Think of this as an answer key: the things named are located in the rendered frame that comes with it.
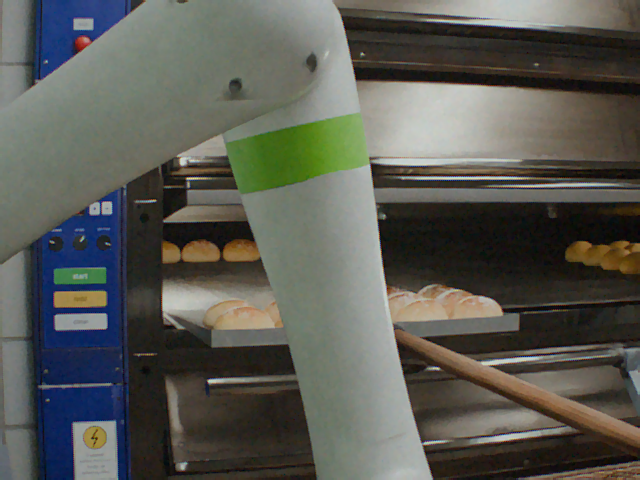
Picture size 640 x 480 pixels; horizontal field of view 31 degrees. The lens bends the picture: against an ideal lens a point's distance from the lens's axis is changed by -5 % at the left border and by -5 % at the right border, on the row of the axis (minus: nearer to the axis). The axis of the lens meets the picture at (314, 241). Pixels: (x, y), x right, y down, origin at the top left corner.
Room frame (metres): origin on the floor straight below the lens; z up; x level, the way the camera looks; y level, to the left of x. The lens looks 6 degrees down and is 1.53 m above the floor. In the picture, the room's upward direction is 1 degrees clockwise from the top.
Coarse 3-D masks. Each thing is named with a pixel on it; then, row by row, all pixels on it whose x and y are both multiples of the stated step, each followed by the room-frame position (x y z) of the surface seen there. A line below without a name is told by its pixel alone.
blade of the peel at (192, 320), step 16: (176, 320) 2.09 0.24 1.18; (192, 320) 2.09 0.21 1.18; (416, 320) 1.98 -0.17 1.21; (432, 320) 1.99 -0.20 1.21; (448, 320) 2.00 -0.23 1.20; (464, 320) 2.01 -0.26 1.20; (480, 320) 2.02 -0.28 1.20; (496, 320) 2.03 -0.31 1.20; (512, 320) 2.04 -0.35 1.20; (208, 336) 1.88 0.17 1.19; (224, 336) 1.87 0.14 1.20; (240, 336) 1.88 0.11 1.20; (256, 336) 1.89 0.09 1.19; (272, 336) 1.89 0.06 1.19
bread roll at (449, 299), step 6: (444, 294) 2.12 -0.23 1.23; (450, 294) 2.12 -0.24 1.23; (456, 294) 2.12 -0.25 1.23; (462, 294) 2.12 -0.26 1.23; (468, 294) 2.13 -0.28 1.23; (438, 300) 2.11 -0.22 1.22; (444, 300) 2.11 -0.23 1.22; (450, 300) 2.11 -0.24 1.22; (456, 300) 2.11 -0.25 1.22; (444, 306) 2.10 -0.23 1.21; (450, 306) 2.10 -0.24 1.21; (450, 312) 2.10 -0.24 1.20
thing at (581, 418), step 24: (408, 336) 1.81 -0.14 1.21; (432, 360) 1.71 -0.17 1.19; (456, 360) 1.64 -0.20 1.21; (480, 384) 1.56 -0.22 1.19; (504, 384) 1.50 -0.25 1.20; (528, 384) 1.46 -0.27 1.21; (528, 408) 1.44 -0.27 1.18; (552, 408) 1.38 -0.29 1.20; (576, 408) 1.34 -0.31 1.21; (600, 432) 1.27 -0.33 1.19; (624, 432) 1.24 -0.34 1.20
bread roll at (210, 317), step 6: (222, 300) 1.99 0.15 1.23; (228, 300) 1.99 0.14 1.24; (234, 300) 1.99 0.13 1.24; (240, 300) 1.99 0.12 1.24; (216, 306) 1.98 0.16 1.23; (222, 306) 1.97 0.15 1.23; (228, 306) 1.97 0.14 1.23; (234, 306) 1.98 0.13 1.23; (210, 312) 1.97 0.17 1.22; (216, 312) 1.97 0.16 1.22; (222, 312) 1.97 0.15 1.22; (204, 318) 1.98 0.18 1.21; (210, 318) 1.97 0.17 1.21; (216, 318) 1.96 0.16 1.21; (204, 324) 1.98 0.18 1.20; (210, 324) 1.97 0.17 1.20
